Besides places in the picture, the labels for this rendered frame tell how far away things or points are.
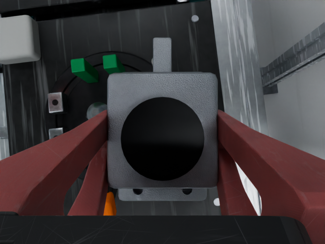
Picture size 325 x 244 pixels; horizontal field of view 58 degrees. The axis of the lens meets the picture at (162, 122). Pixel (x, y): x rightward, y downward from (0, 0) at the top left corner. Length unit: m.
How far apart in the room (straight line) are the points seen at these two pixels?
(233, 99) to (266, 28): 0.17
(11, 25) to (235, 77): 0.25
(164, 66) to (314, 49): 0.17
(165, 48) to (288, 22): 0.35
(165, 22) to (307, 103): 0.24
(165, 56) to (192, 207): 0.20
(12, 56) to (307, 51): 0.29
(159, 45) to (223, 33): 0.20
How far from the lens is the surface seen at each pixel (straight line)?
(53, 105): 0.31
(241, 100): 0.35
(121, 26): 0.35
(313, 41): 0.30
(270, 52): 0.47
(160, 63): 0.16
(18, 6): 0.39
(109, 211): 0.23
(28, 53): 0.35
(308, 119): 0.47
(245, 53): 0.35
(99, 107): 0.25
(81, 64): 0.27
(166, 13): 0.35
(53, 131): 0.30
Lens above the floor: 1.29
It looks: 86 degrees down
